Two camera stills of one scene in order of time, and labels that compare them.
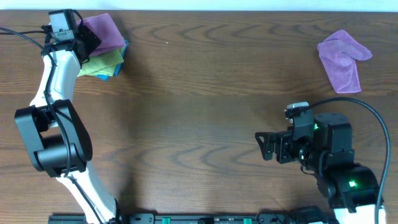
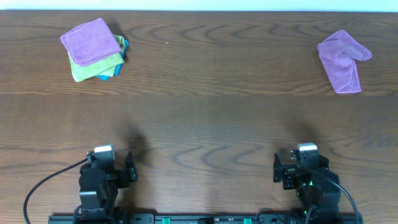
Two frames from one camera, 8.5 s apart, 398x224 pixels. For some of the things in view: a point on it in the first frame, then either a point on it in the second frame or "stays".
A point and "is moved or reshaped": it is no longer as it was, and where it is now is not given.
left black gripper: x=88 y=40 -> x=126 y=175
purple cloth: x=103 y=25 is moved or reshaped
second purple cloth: x=338 y=55 stays
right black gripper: x=283 y=139 -> x=288 y=173
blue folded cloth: x=118 y=66 stays
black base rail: x=165 y=219 stays
